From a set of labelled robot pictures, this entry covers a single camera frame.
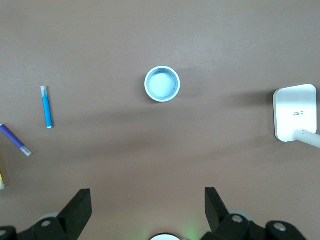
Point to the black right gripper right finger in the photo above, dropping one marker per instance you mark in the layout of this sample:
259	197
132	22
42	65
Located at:
216	212

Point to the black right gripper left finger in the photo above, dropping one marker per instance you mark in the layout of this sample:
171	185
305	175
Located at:
75	212

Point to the blue marker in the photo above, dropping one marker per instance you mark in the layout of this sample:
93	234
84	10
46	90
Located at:
47	110

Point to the yellow marker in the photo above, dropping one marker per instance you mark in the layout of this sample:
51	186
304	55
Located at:
1	180

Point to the purple marker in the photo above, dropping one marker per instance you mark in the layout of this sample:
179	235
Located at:
12	137

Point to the blue mesh cup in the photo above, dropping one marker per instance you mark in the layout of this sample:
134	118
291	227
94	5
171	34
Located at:
162	83

